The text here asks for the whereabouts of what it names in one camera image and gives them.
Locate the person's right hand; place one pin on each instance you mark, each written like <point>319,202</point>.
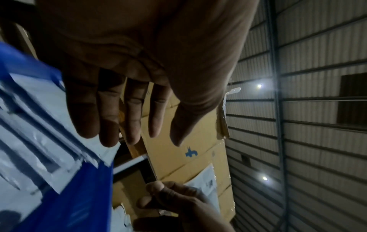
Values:
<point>183,208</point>

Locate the person's left hand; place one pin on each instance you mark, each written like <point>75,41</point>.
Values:
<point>149,45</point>

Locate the pile of grey mailer bags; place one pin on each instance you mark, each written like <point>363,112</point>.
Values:
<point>120,219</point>

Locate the blue plastic crate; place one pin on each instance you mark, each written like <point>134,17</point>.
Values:
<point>74,204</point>

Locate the packed white bags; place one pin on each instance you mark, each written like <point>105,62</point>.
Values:
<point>34,136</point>

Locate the white printed paper sheet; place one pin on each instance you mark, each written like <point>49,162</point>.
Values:
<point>207,183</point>

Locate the plain cardboard box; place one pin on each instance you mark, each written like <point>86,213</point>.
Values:
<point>172,102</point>

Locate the white metal shelf leg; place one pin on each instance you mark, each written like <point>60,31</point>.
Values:
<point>131,164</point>

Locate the round ceiling lamp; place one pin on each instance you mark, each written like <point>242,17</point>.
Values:
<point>264,178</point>
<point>259,85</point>

